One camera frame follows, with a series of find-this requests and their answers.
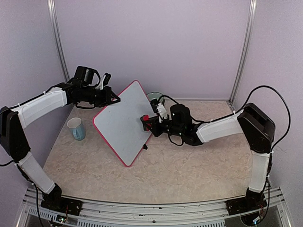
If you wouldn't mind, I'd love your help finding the front aluminium rail base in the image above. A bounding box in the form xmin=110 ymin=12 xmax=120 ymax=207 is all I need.
xmin=13 ymin=188 xmax=294 ymax=227

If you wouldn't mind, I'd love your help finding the light blue ceramic mug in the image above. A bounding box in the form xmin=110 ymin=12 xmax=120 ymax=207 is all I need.
xmin=67 ymin=117 xmax=86 ymax=141

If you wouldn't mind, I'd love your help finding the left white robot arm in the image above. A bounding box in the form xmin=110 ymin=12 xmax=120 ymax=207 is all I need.
xmin=0 ymin=66 xmax=120 ymax=210

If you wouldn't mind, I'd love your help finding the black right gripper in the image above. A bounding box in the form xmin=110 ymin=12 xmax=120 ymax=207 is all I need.
xmin=142 ymin=116 xmax=183 ymax=138

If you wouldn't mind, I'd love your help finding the right aluminium frame post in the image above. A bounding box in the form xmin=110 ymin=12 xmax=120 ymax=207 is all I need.
xmin=229 ymin=0 xmax=257 ymax=105

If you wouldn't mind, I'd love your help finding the pink framed whiteboard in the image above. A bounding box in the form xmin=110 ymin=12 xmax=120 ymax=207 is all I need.
xmin=92 ymin=80 xmax=154 ymax=167

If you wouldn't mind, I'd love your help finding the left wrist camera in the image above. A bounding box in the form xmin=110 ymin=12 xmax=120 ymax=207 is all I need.
xmin=99 ymin=73 xmax=111 ymax=90

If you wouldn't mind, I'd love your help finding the red black whiteboard eraser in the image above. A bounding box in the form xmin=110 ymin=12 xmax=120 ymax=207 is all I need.
xmin=140 ymin=114 xmax=151 ymax=131

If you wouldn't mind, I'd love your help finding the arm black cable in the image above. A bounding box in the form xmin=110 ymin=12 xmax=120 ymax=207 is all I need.
xmin=158 ymin=85 xmax=291 ymax=148
xmin=0 ymin=70 xmax=102 ymax=166

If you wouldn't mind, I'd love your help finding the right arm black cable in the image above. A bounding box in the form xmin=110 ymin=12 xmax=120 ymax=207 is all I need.
xmin=158 ymin=85 xmax=291 ymax=148

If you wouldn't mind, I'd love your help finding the aluminium frame post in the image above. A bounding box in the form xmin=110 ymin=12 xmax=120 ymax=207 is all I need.
xmin=229 ymin=0 xmax=257 ymax=105
xmin=46 ymin=0 xmax=71 ymax=82

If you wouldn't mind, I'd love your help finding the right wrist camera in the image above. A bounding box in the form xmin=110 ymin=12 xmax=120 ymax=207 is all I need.
xmin=150 ymin=99 xmax=169 ymax=123

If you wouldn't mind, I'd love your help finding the teal ceramic bowl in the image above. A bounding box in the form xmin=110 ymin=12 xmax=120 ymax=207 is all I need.
xmin=147 ymin=92 xmax=165 ymax=104

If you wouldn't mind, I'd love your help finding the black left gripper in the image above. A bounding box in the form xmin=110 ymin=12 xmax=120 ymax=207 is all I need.
xmin=82 ymin=85 xmax=121 ymax=108

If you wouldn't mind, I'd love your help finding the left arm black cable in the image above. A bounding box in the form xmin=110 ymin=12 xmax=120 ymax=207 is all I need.
xmin=0 ymin=70 xmax=102 ymax=166

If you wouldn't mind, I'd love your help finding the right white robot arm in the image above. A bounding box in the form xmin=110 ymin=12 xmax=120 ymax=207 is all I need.
xmin=140 ymin=103 xmax=276 ymax=210

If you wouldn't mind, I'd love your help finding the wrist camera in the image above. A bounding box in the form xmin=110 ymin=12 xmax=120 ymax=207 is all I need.
xmin=99 ymin=73 xmax=111 ymax=90
xmin=150 ymin=99 xmax=169 ymax=123

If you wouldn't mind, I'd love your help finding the left aluminium frame post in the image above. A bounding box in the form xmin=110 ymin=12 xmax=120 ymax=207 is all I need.
xmin=46 ymin=0 xmax=71 ymax=82

